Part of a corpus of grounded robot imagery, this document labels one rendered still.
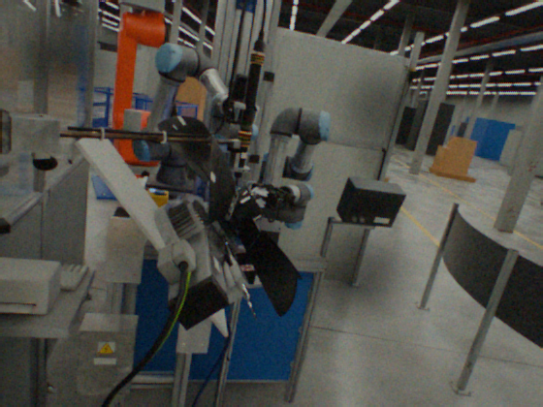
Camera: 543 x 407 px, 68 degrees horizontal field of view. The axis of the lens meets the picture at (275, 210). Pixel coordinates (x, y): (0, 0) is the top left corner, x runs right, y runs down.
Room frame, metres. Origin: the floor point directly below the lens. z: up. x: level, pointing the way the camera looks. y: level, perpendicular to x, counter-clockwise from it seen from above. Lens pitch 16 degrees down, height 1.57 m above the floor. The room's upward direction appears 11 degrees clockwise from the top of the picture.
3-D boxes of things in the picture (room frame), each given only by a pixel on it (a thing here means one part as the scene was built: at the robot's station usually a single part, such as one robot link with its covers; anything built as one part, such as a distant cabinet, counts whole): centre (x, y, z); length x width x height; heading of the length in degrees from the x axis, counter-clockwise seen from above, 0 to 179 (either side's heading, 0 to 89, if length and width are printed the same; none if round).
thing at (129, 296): (1.57, 0.56, 0.39); 0.04 x 0.04 x 0.78; 16
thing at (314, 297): (1.80, -0.27, 0.39); 0.04 x 0.04 x 0.78; 16
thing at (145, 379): (1.12, 0.32, 0.56); 0.19 x 0.04 x 0.04; 106
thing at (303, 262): (1.68, 0.15, 0.82); 0.90 x 0.04 x 0.08; 106
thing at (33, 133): (0.83, 0.54, 1.38); 0.10 x 0.07 x 0.09; 141
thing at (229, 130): (1.58, 0.26, 1.38); 0.11 x 0.08 x 0.11; 142
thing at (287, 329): (1.68, 0.15, 0.45); 0.82 x 0.02 x 0.66; 106
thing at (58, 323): (1.05, 0.64, 0.85); 0.36 x 0.24 x 0.03; 16
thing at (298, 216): (1.65, -0.07, 1.08); 0.11 x 0.08 x 0.11; 92
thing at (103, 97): (7.86, 3.46, 0.49); 1.27 x 0.88 x 0.98; 2
